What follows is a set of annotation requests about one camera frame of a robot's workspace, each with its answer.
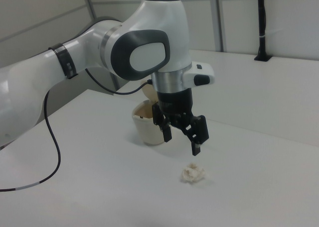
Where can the white paper trash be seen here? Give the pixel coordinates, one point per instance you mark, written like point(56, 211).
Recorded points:
point(192, 173)

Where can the black camera pole with base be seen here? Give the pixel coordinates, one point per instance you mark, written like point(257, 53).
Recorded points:
point(261, 25)

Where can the small white bin with lid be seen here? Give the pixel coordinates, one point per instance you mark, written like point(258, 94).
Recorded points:
point(147, 135)

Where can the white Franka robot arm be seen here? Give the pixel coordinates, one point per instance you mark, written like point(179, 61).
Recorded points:
point(154, 30)

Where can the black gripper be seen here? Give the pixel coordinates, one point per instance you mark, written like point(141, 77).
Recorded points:
point(175, 101)

